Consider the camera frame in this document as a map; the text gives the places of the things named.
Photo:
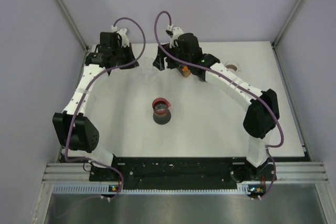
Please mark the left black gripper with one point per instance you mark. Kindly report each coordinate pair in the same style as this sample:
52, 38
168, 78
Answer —
132, 65

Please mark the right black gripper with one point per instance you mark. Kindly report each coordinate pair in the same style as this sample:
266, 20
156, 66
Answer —
159, 62

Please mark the clear glass dripper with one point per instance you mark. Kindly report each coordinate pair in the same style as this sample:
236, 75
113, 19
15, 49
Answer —
146, 72

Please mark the orange coffee filter box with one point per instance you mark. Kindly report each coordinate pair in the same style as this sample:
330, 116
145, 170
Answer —
184, 71

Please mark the glass carafe with red rim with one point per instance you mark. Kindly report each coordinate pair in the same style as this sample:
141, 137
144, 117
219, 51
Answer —
161, 112

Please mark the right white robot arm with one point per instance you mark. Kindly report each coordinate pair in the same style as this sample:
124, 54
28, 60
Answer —
261, 107

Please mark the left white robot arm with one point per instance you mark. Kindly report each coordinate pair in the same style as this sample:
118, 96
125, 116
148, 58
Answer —
74, 127

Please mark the glass cup with brown band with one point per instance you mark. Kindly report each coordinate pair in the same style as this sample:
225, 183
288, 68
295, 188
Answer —
233, 66

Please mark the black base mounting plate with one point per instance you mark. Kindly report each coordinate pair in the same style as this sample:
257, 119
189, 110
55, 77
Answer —
174, 173

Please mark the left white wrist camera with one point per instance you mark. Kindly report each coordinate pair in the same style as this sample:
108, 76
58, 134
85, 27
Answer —
122, 36

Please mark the grey slotted cable duct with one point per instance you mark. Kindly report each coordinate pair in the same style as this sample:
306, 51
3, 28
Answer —
105, 189

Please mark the aluminium frame rail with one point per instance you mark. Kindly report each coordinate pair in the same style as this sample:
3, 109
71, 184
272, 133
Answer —
287, 172

